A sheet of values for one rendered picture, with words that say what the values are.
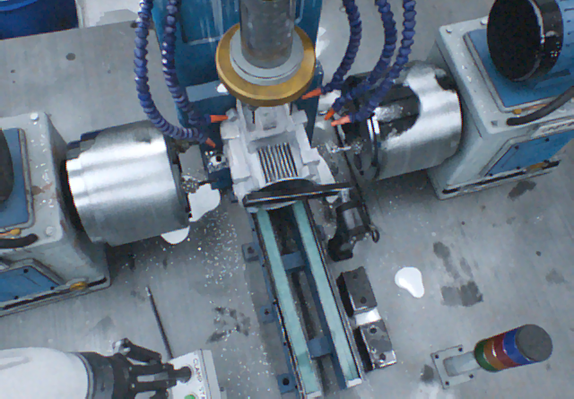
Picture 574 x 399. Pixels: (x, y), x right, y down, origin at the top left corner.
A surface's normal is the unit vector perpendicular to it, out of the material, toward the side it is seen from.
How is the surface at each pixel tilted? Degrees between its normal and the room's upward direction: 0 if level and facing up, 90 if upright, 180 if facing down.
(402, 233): 0
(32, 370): 58
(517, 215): 0
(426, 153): 69
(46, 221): 0
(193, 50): 90
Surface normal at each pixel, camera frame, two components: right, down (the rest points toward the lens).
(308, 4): 0.28, 0.88
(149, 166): 0.12, -0.13
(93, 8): 0.04, -0.40
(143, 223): 0.27, 0.69
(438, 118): 0.20, 0.19
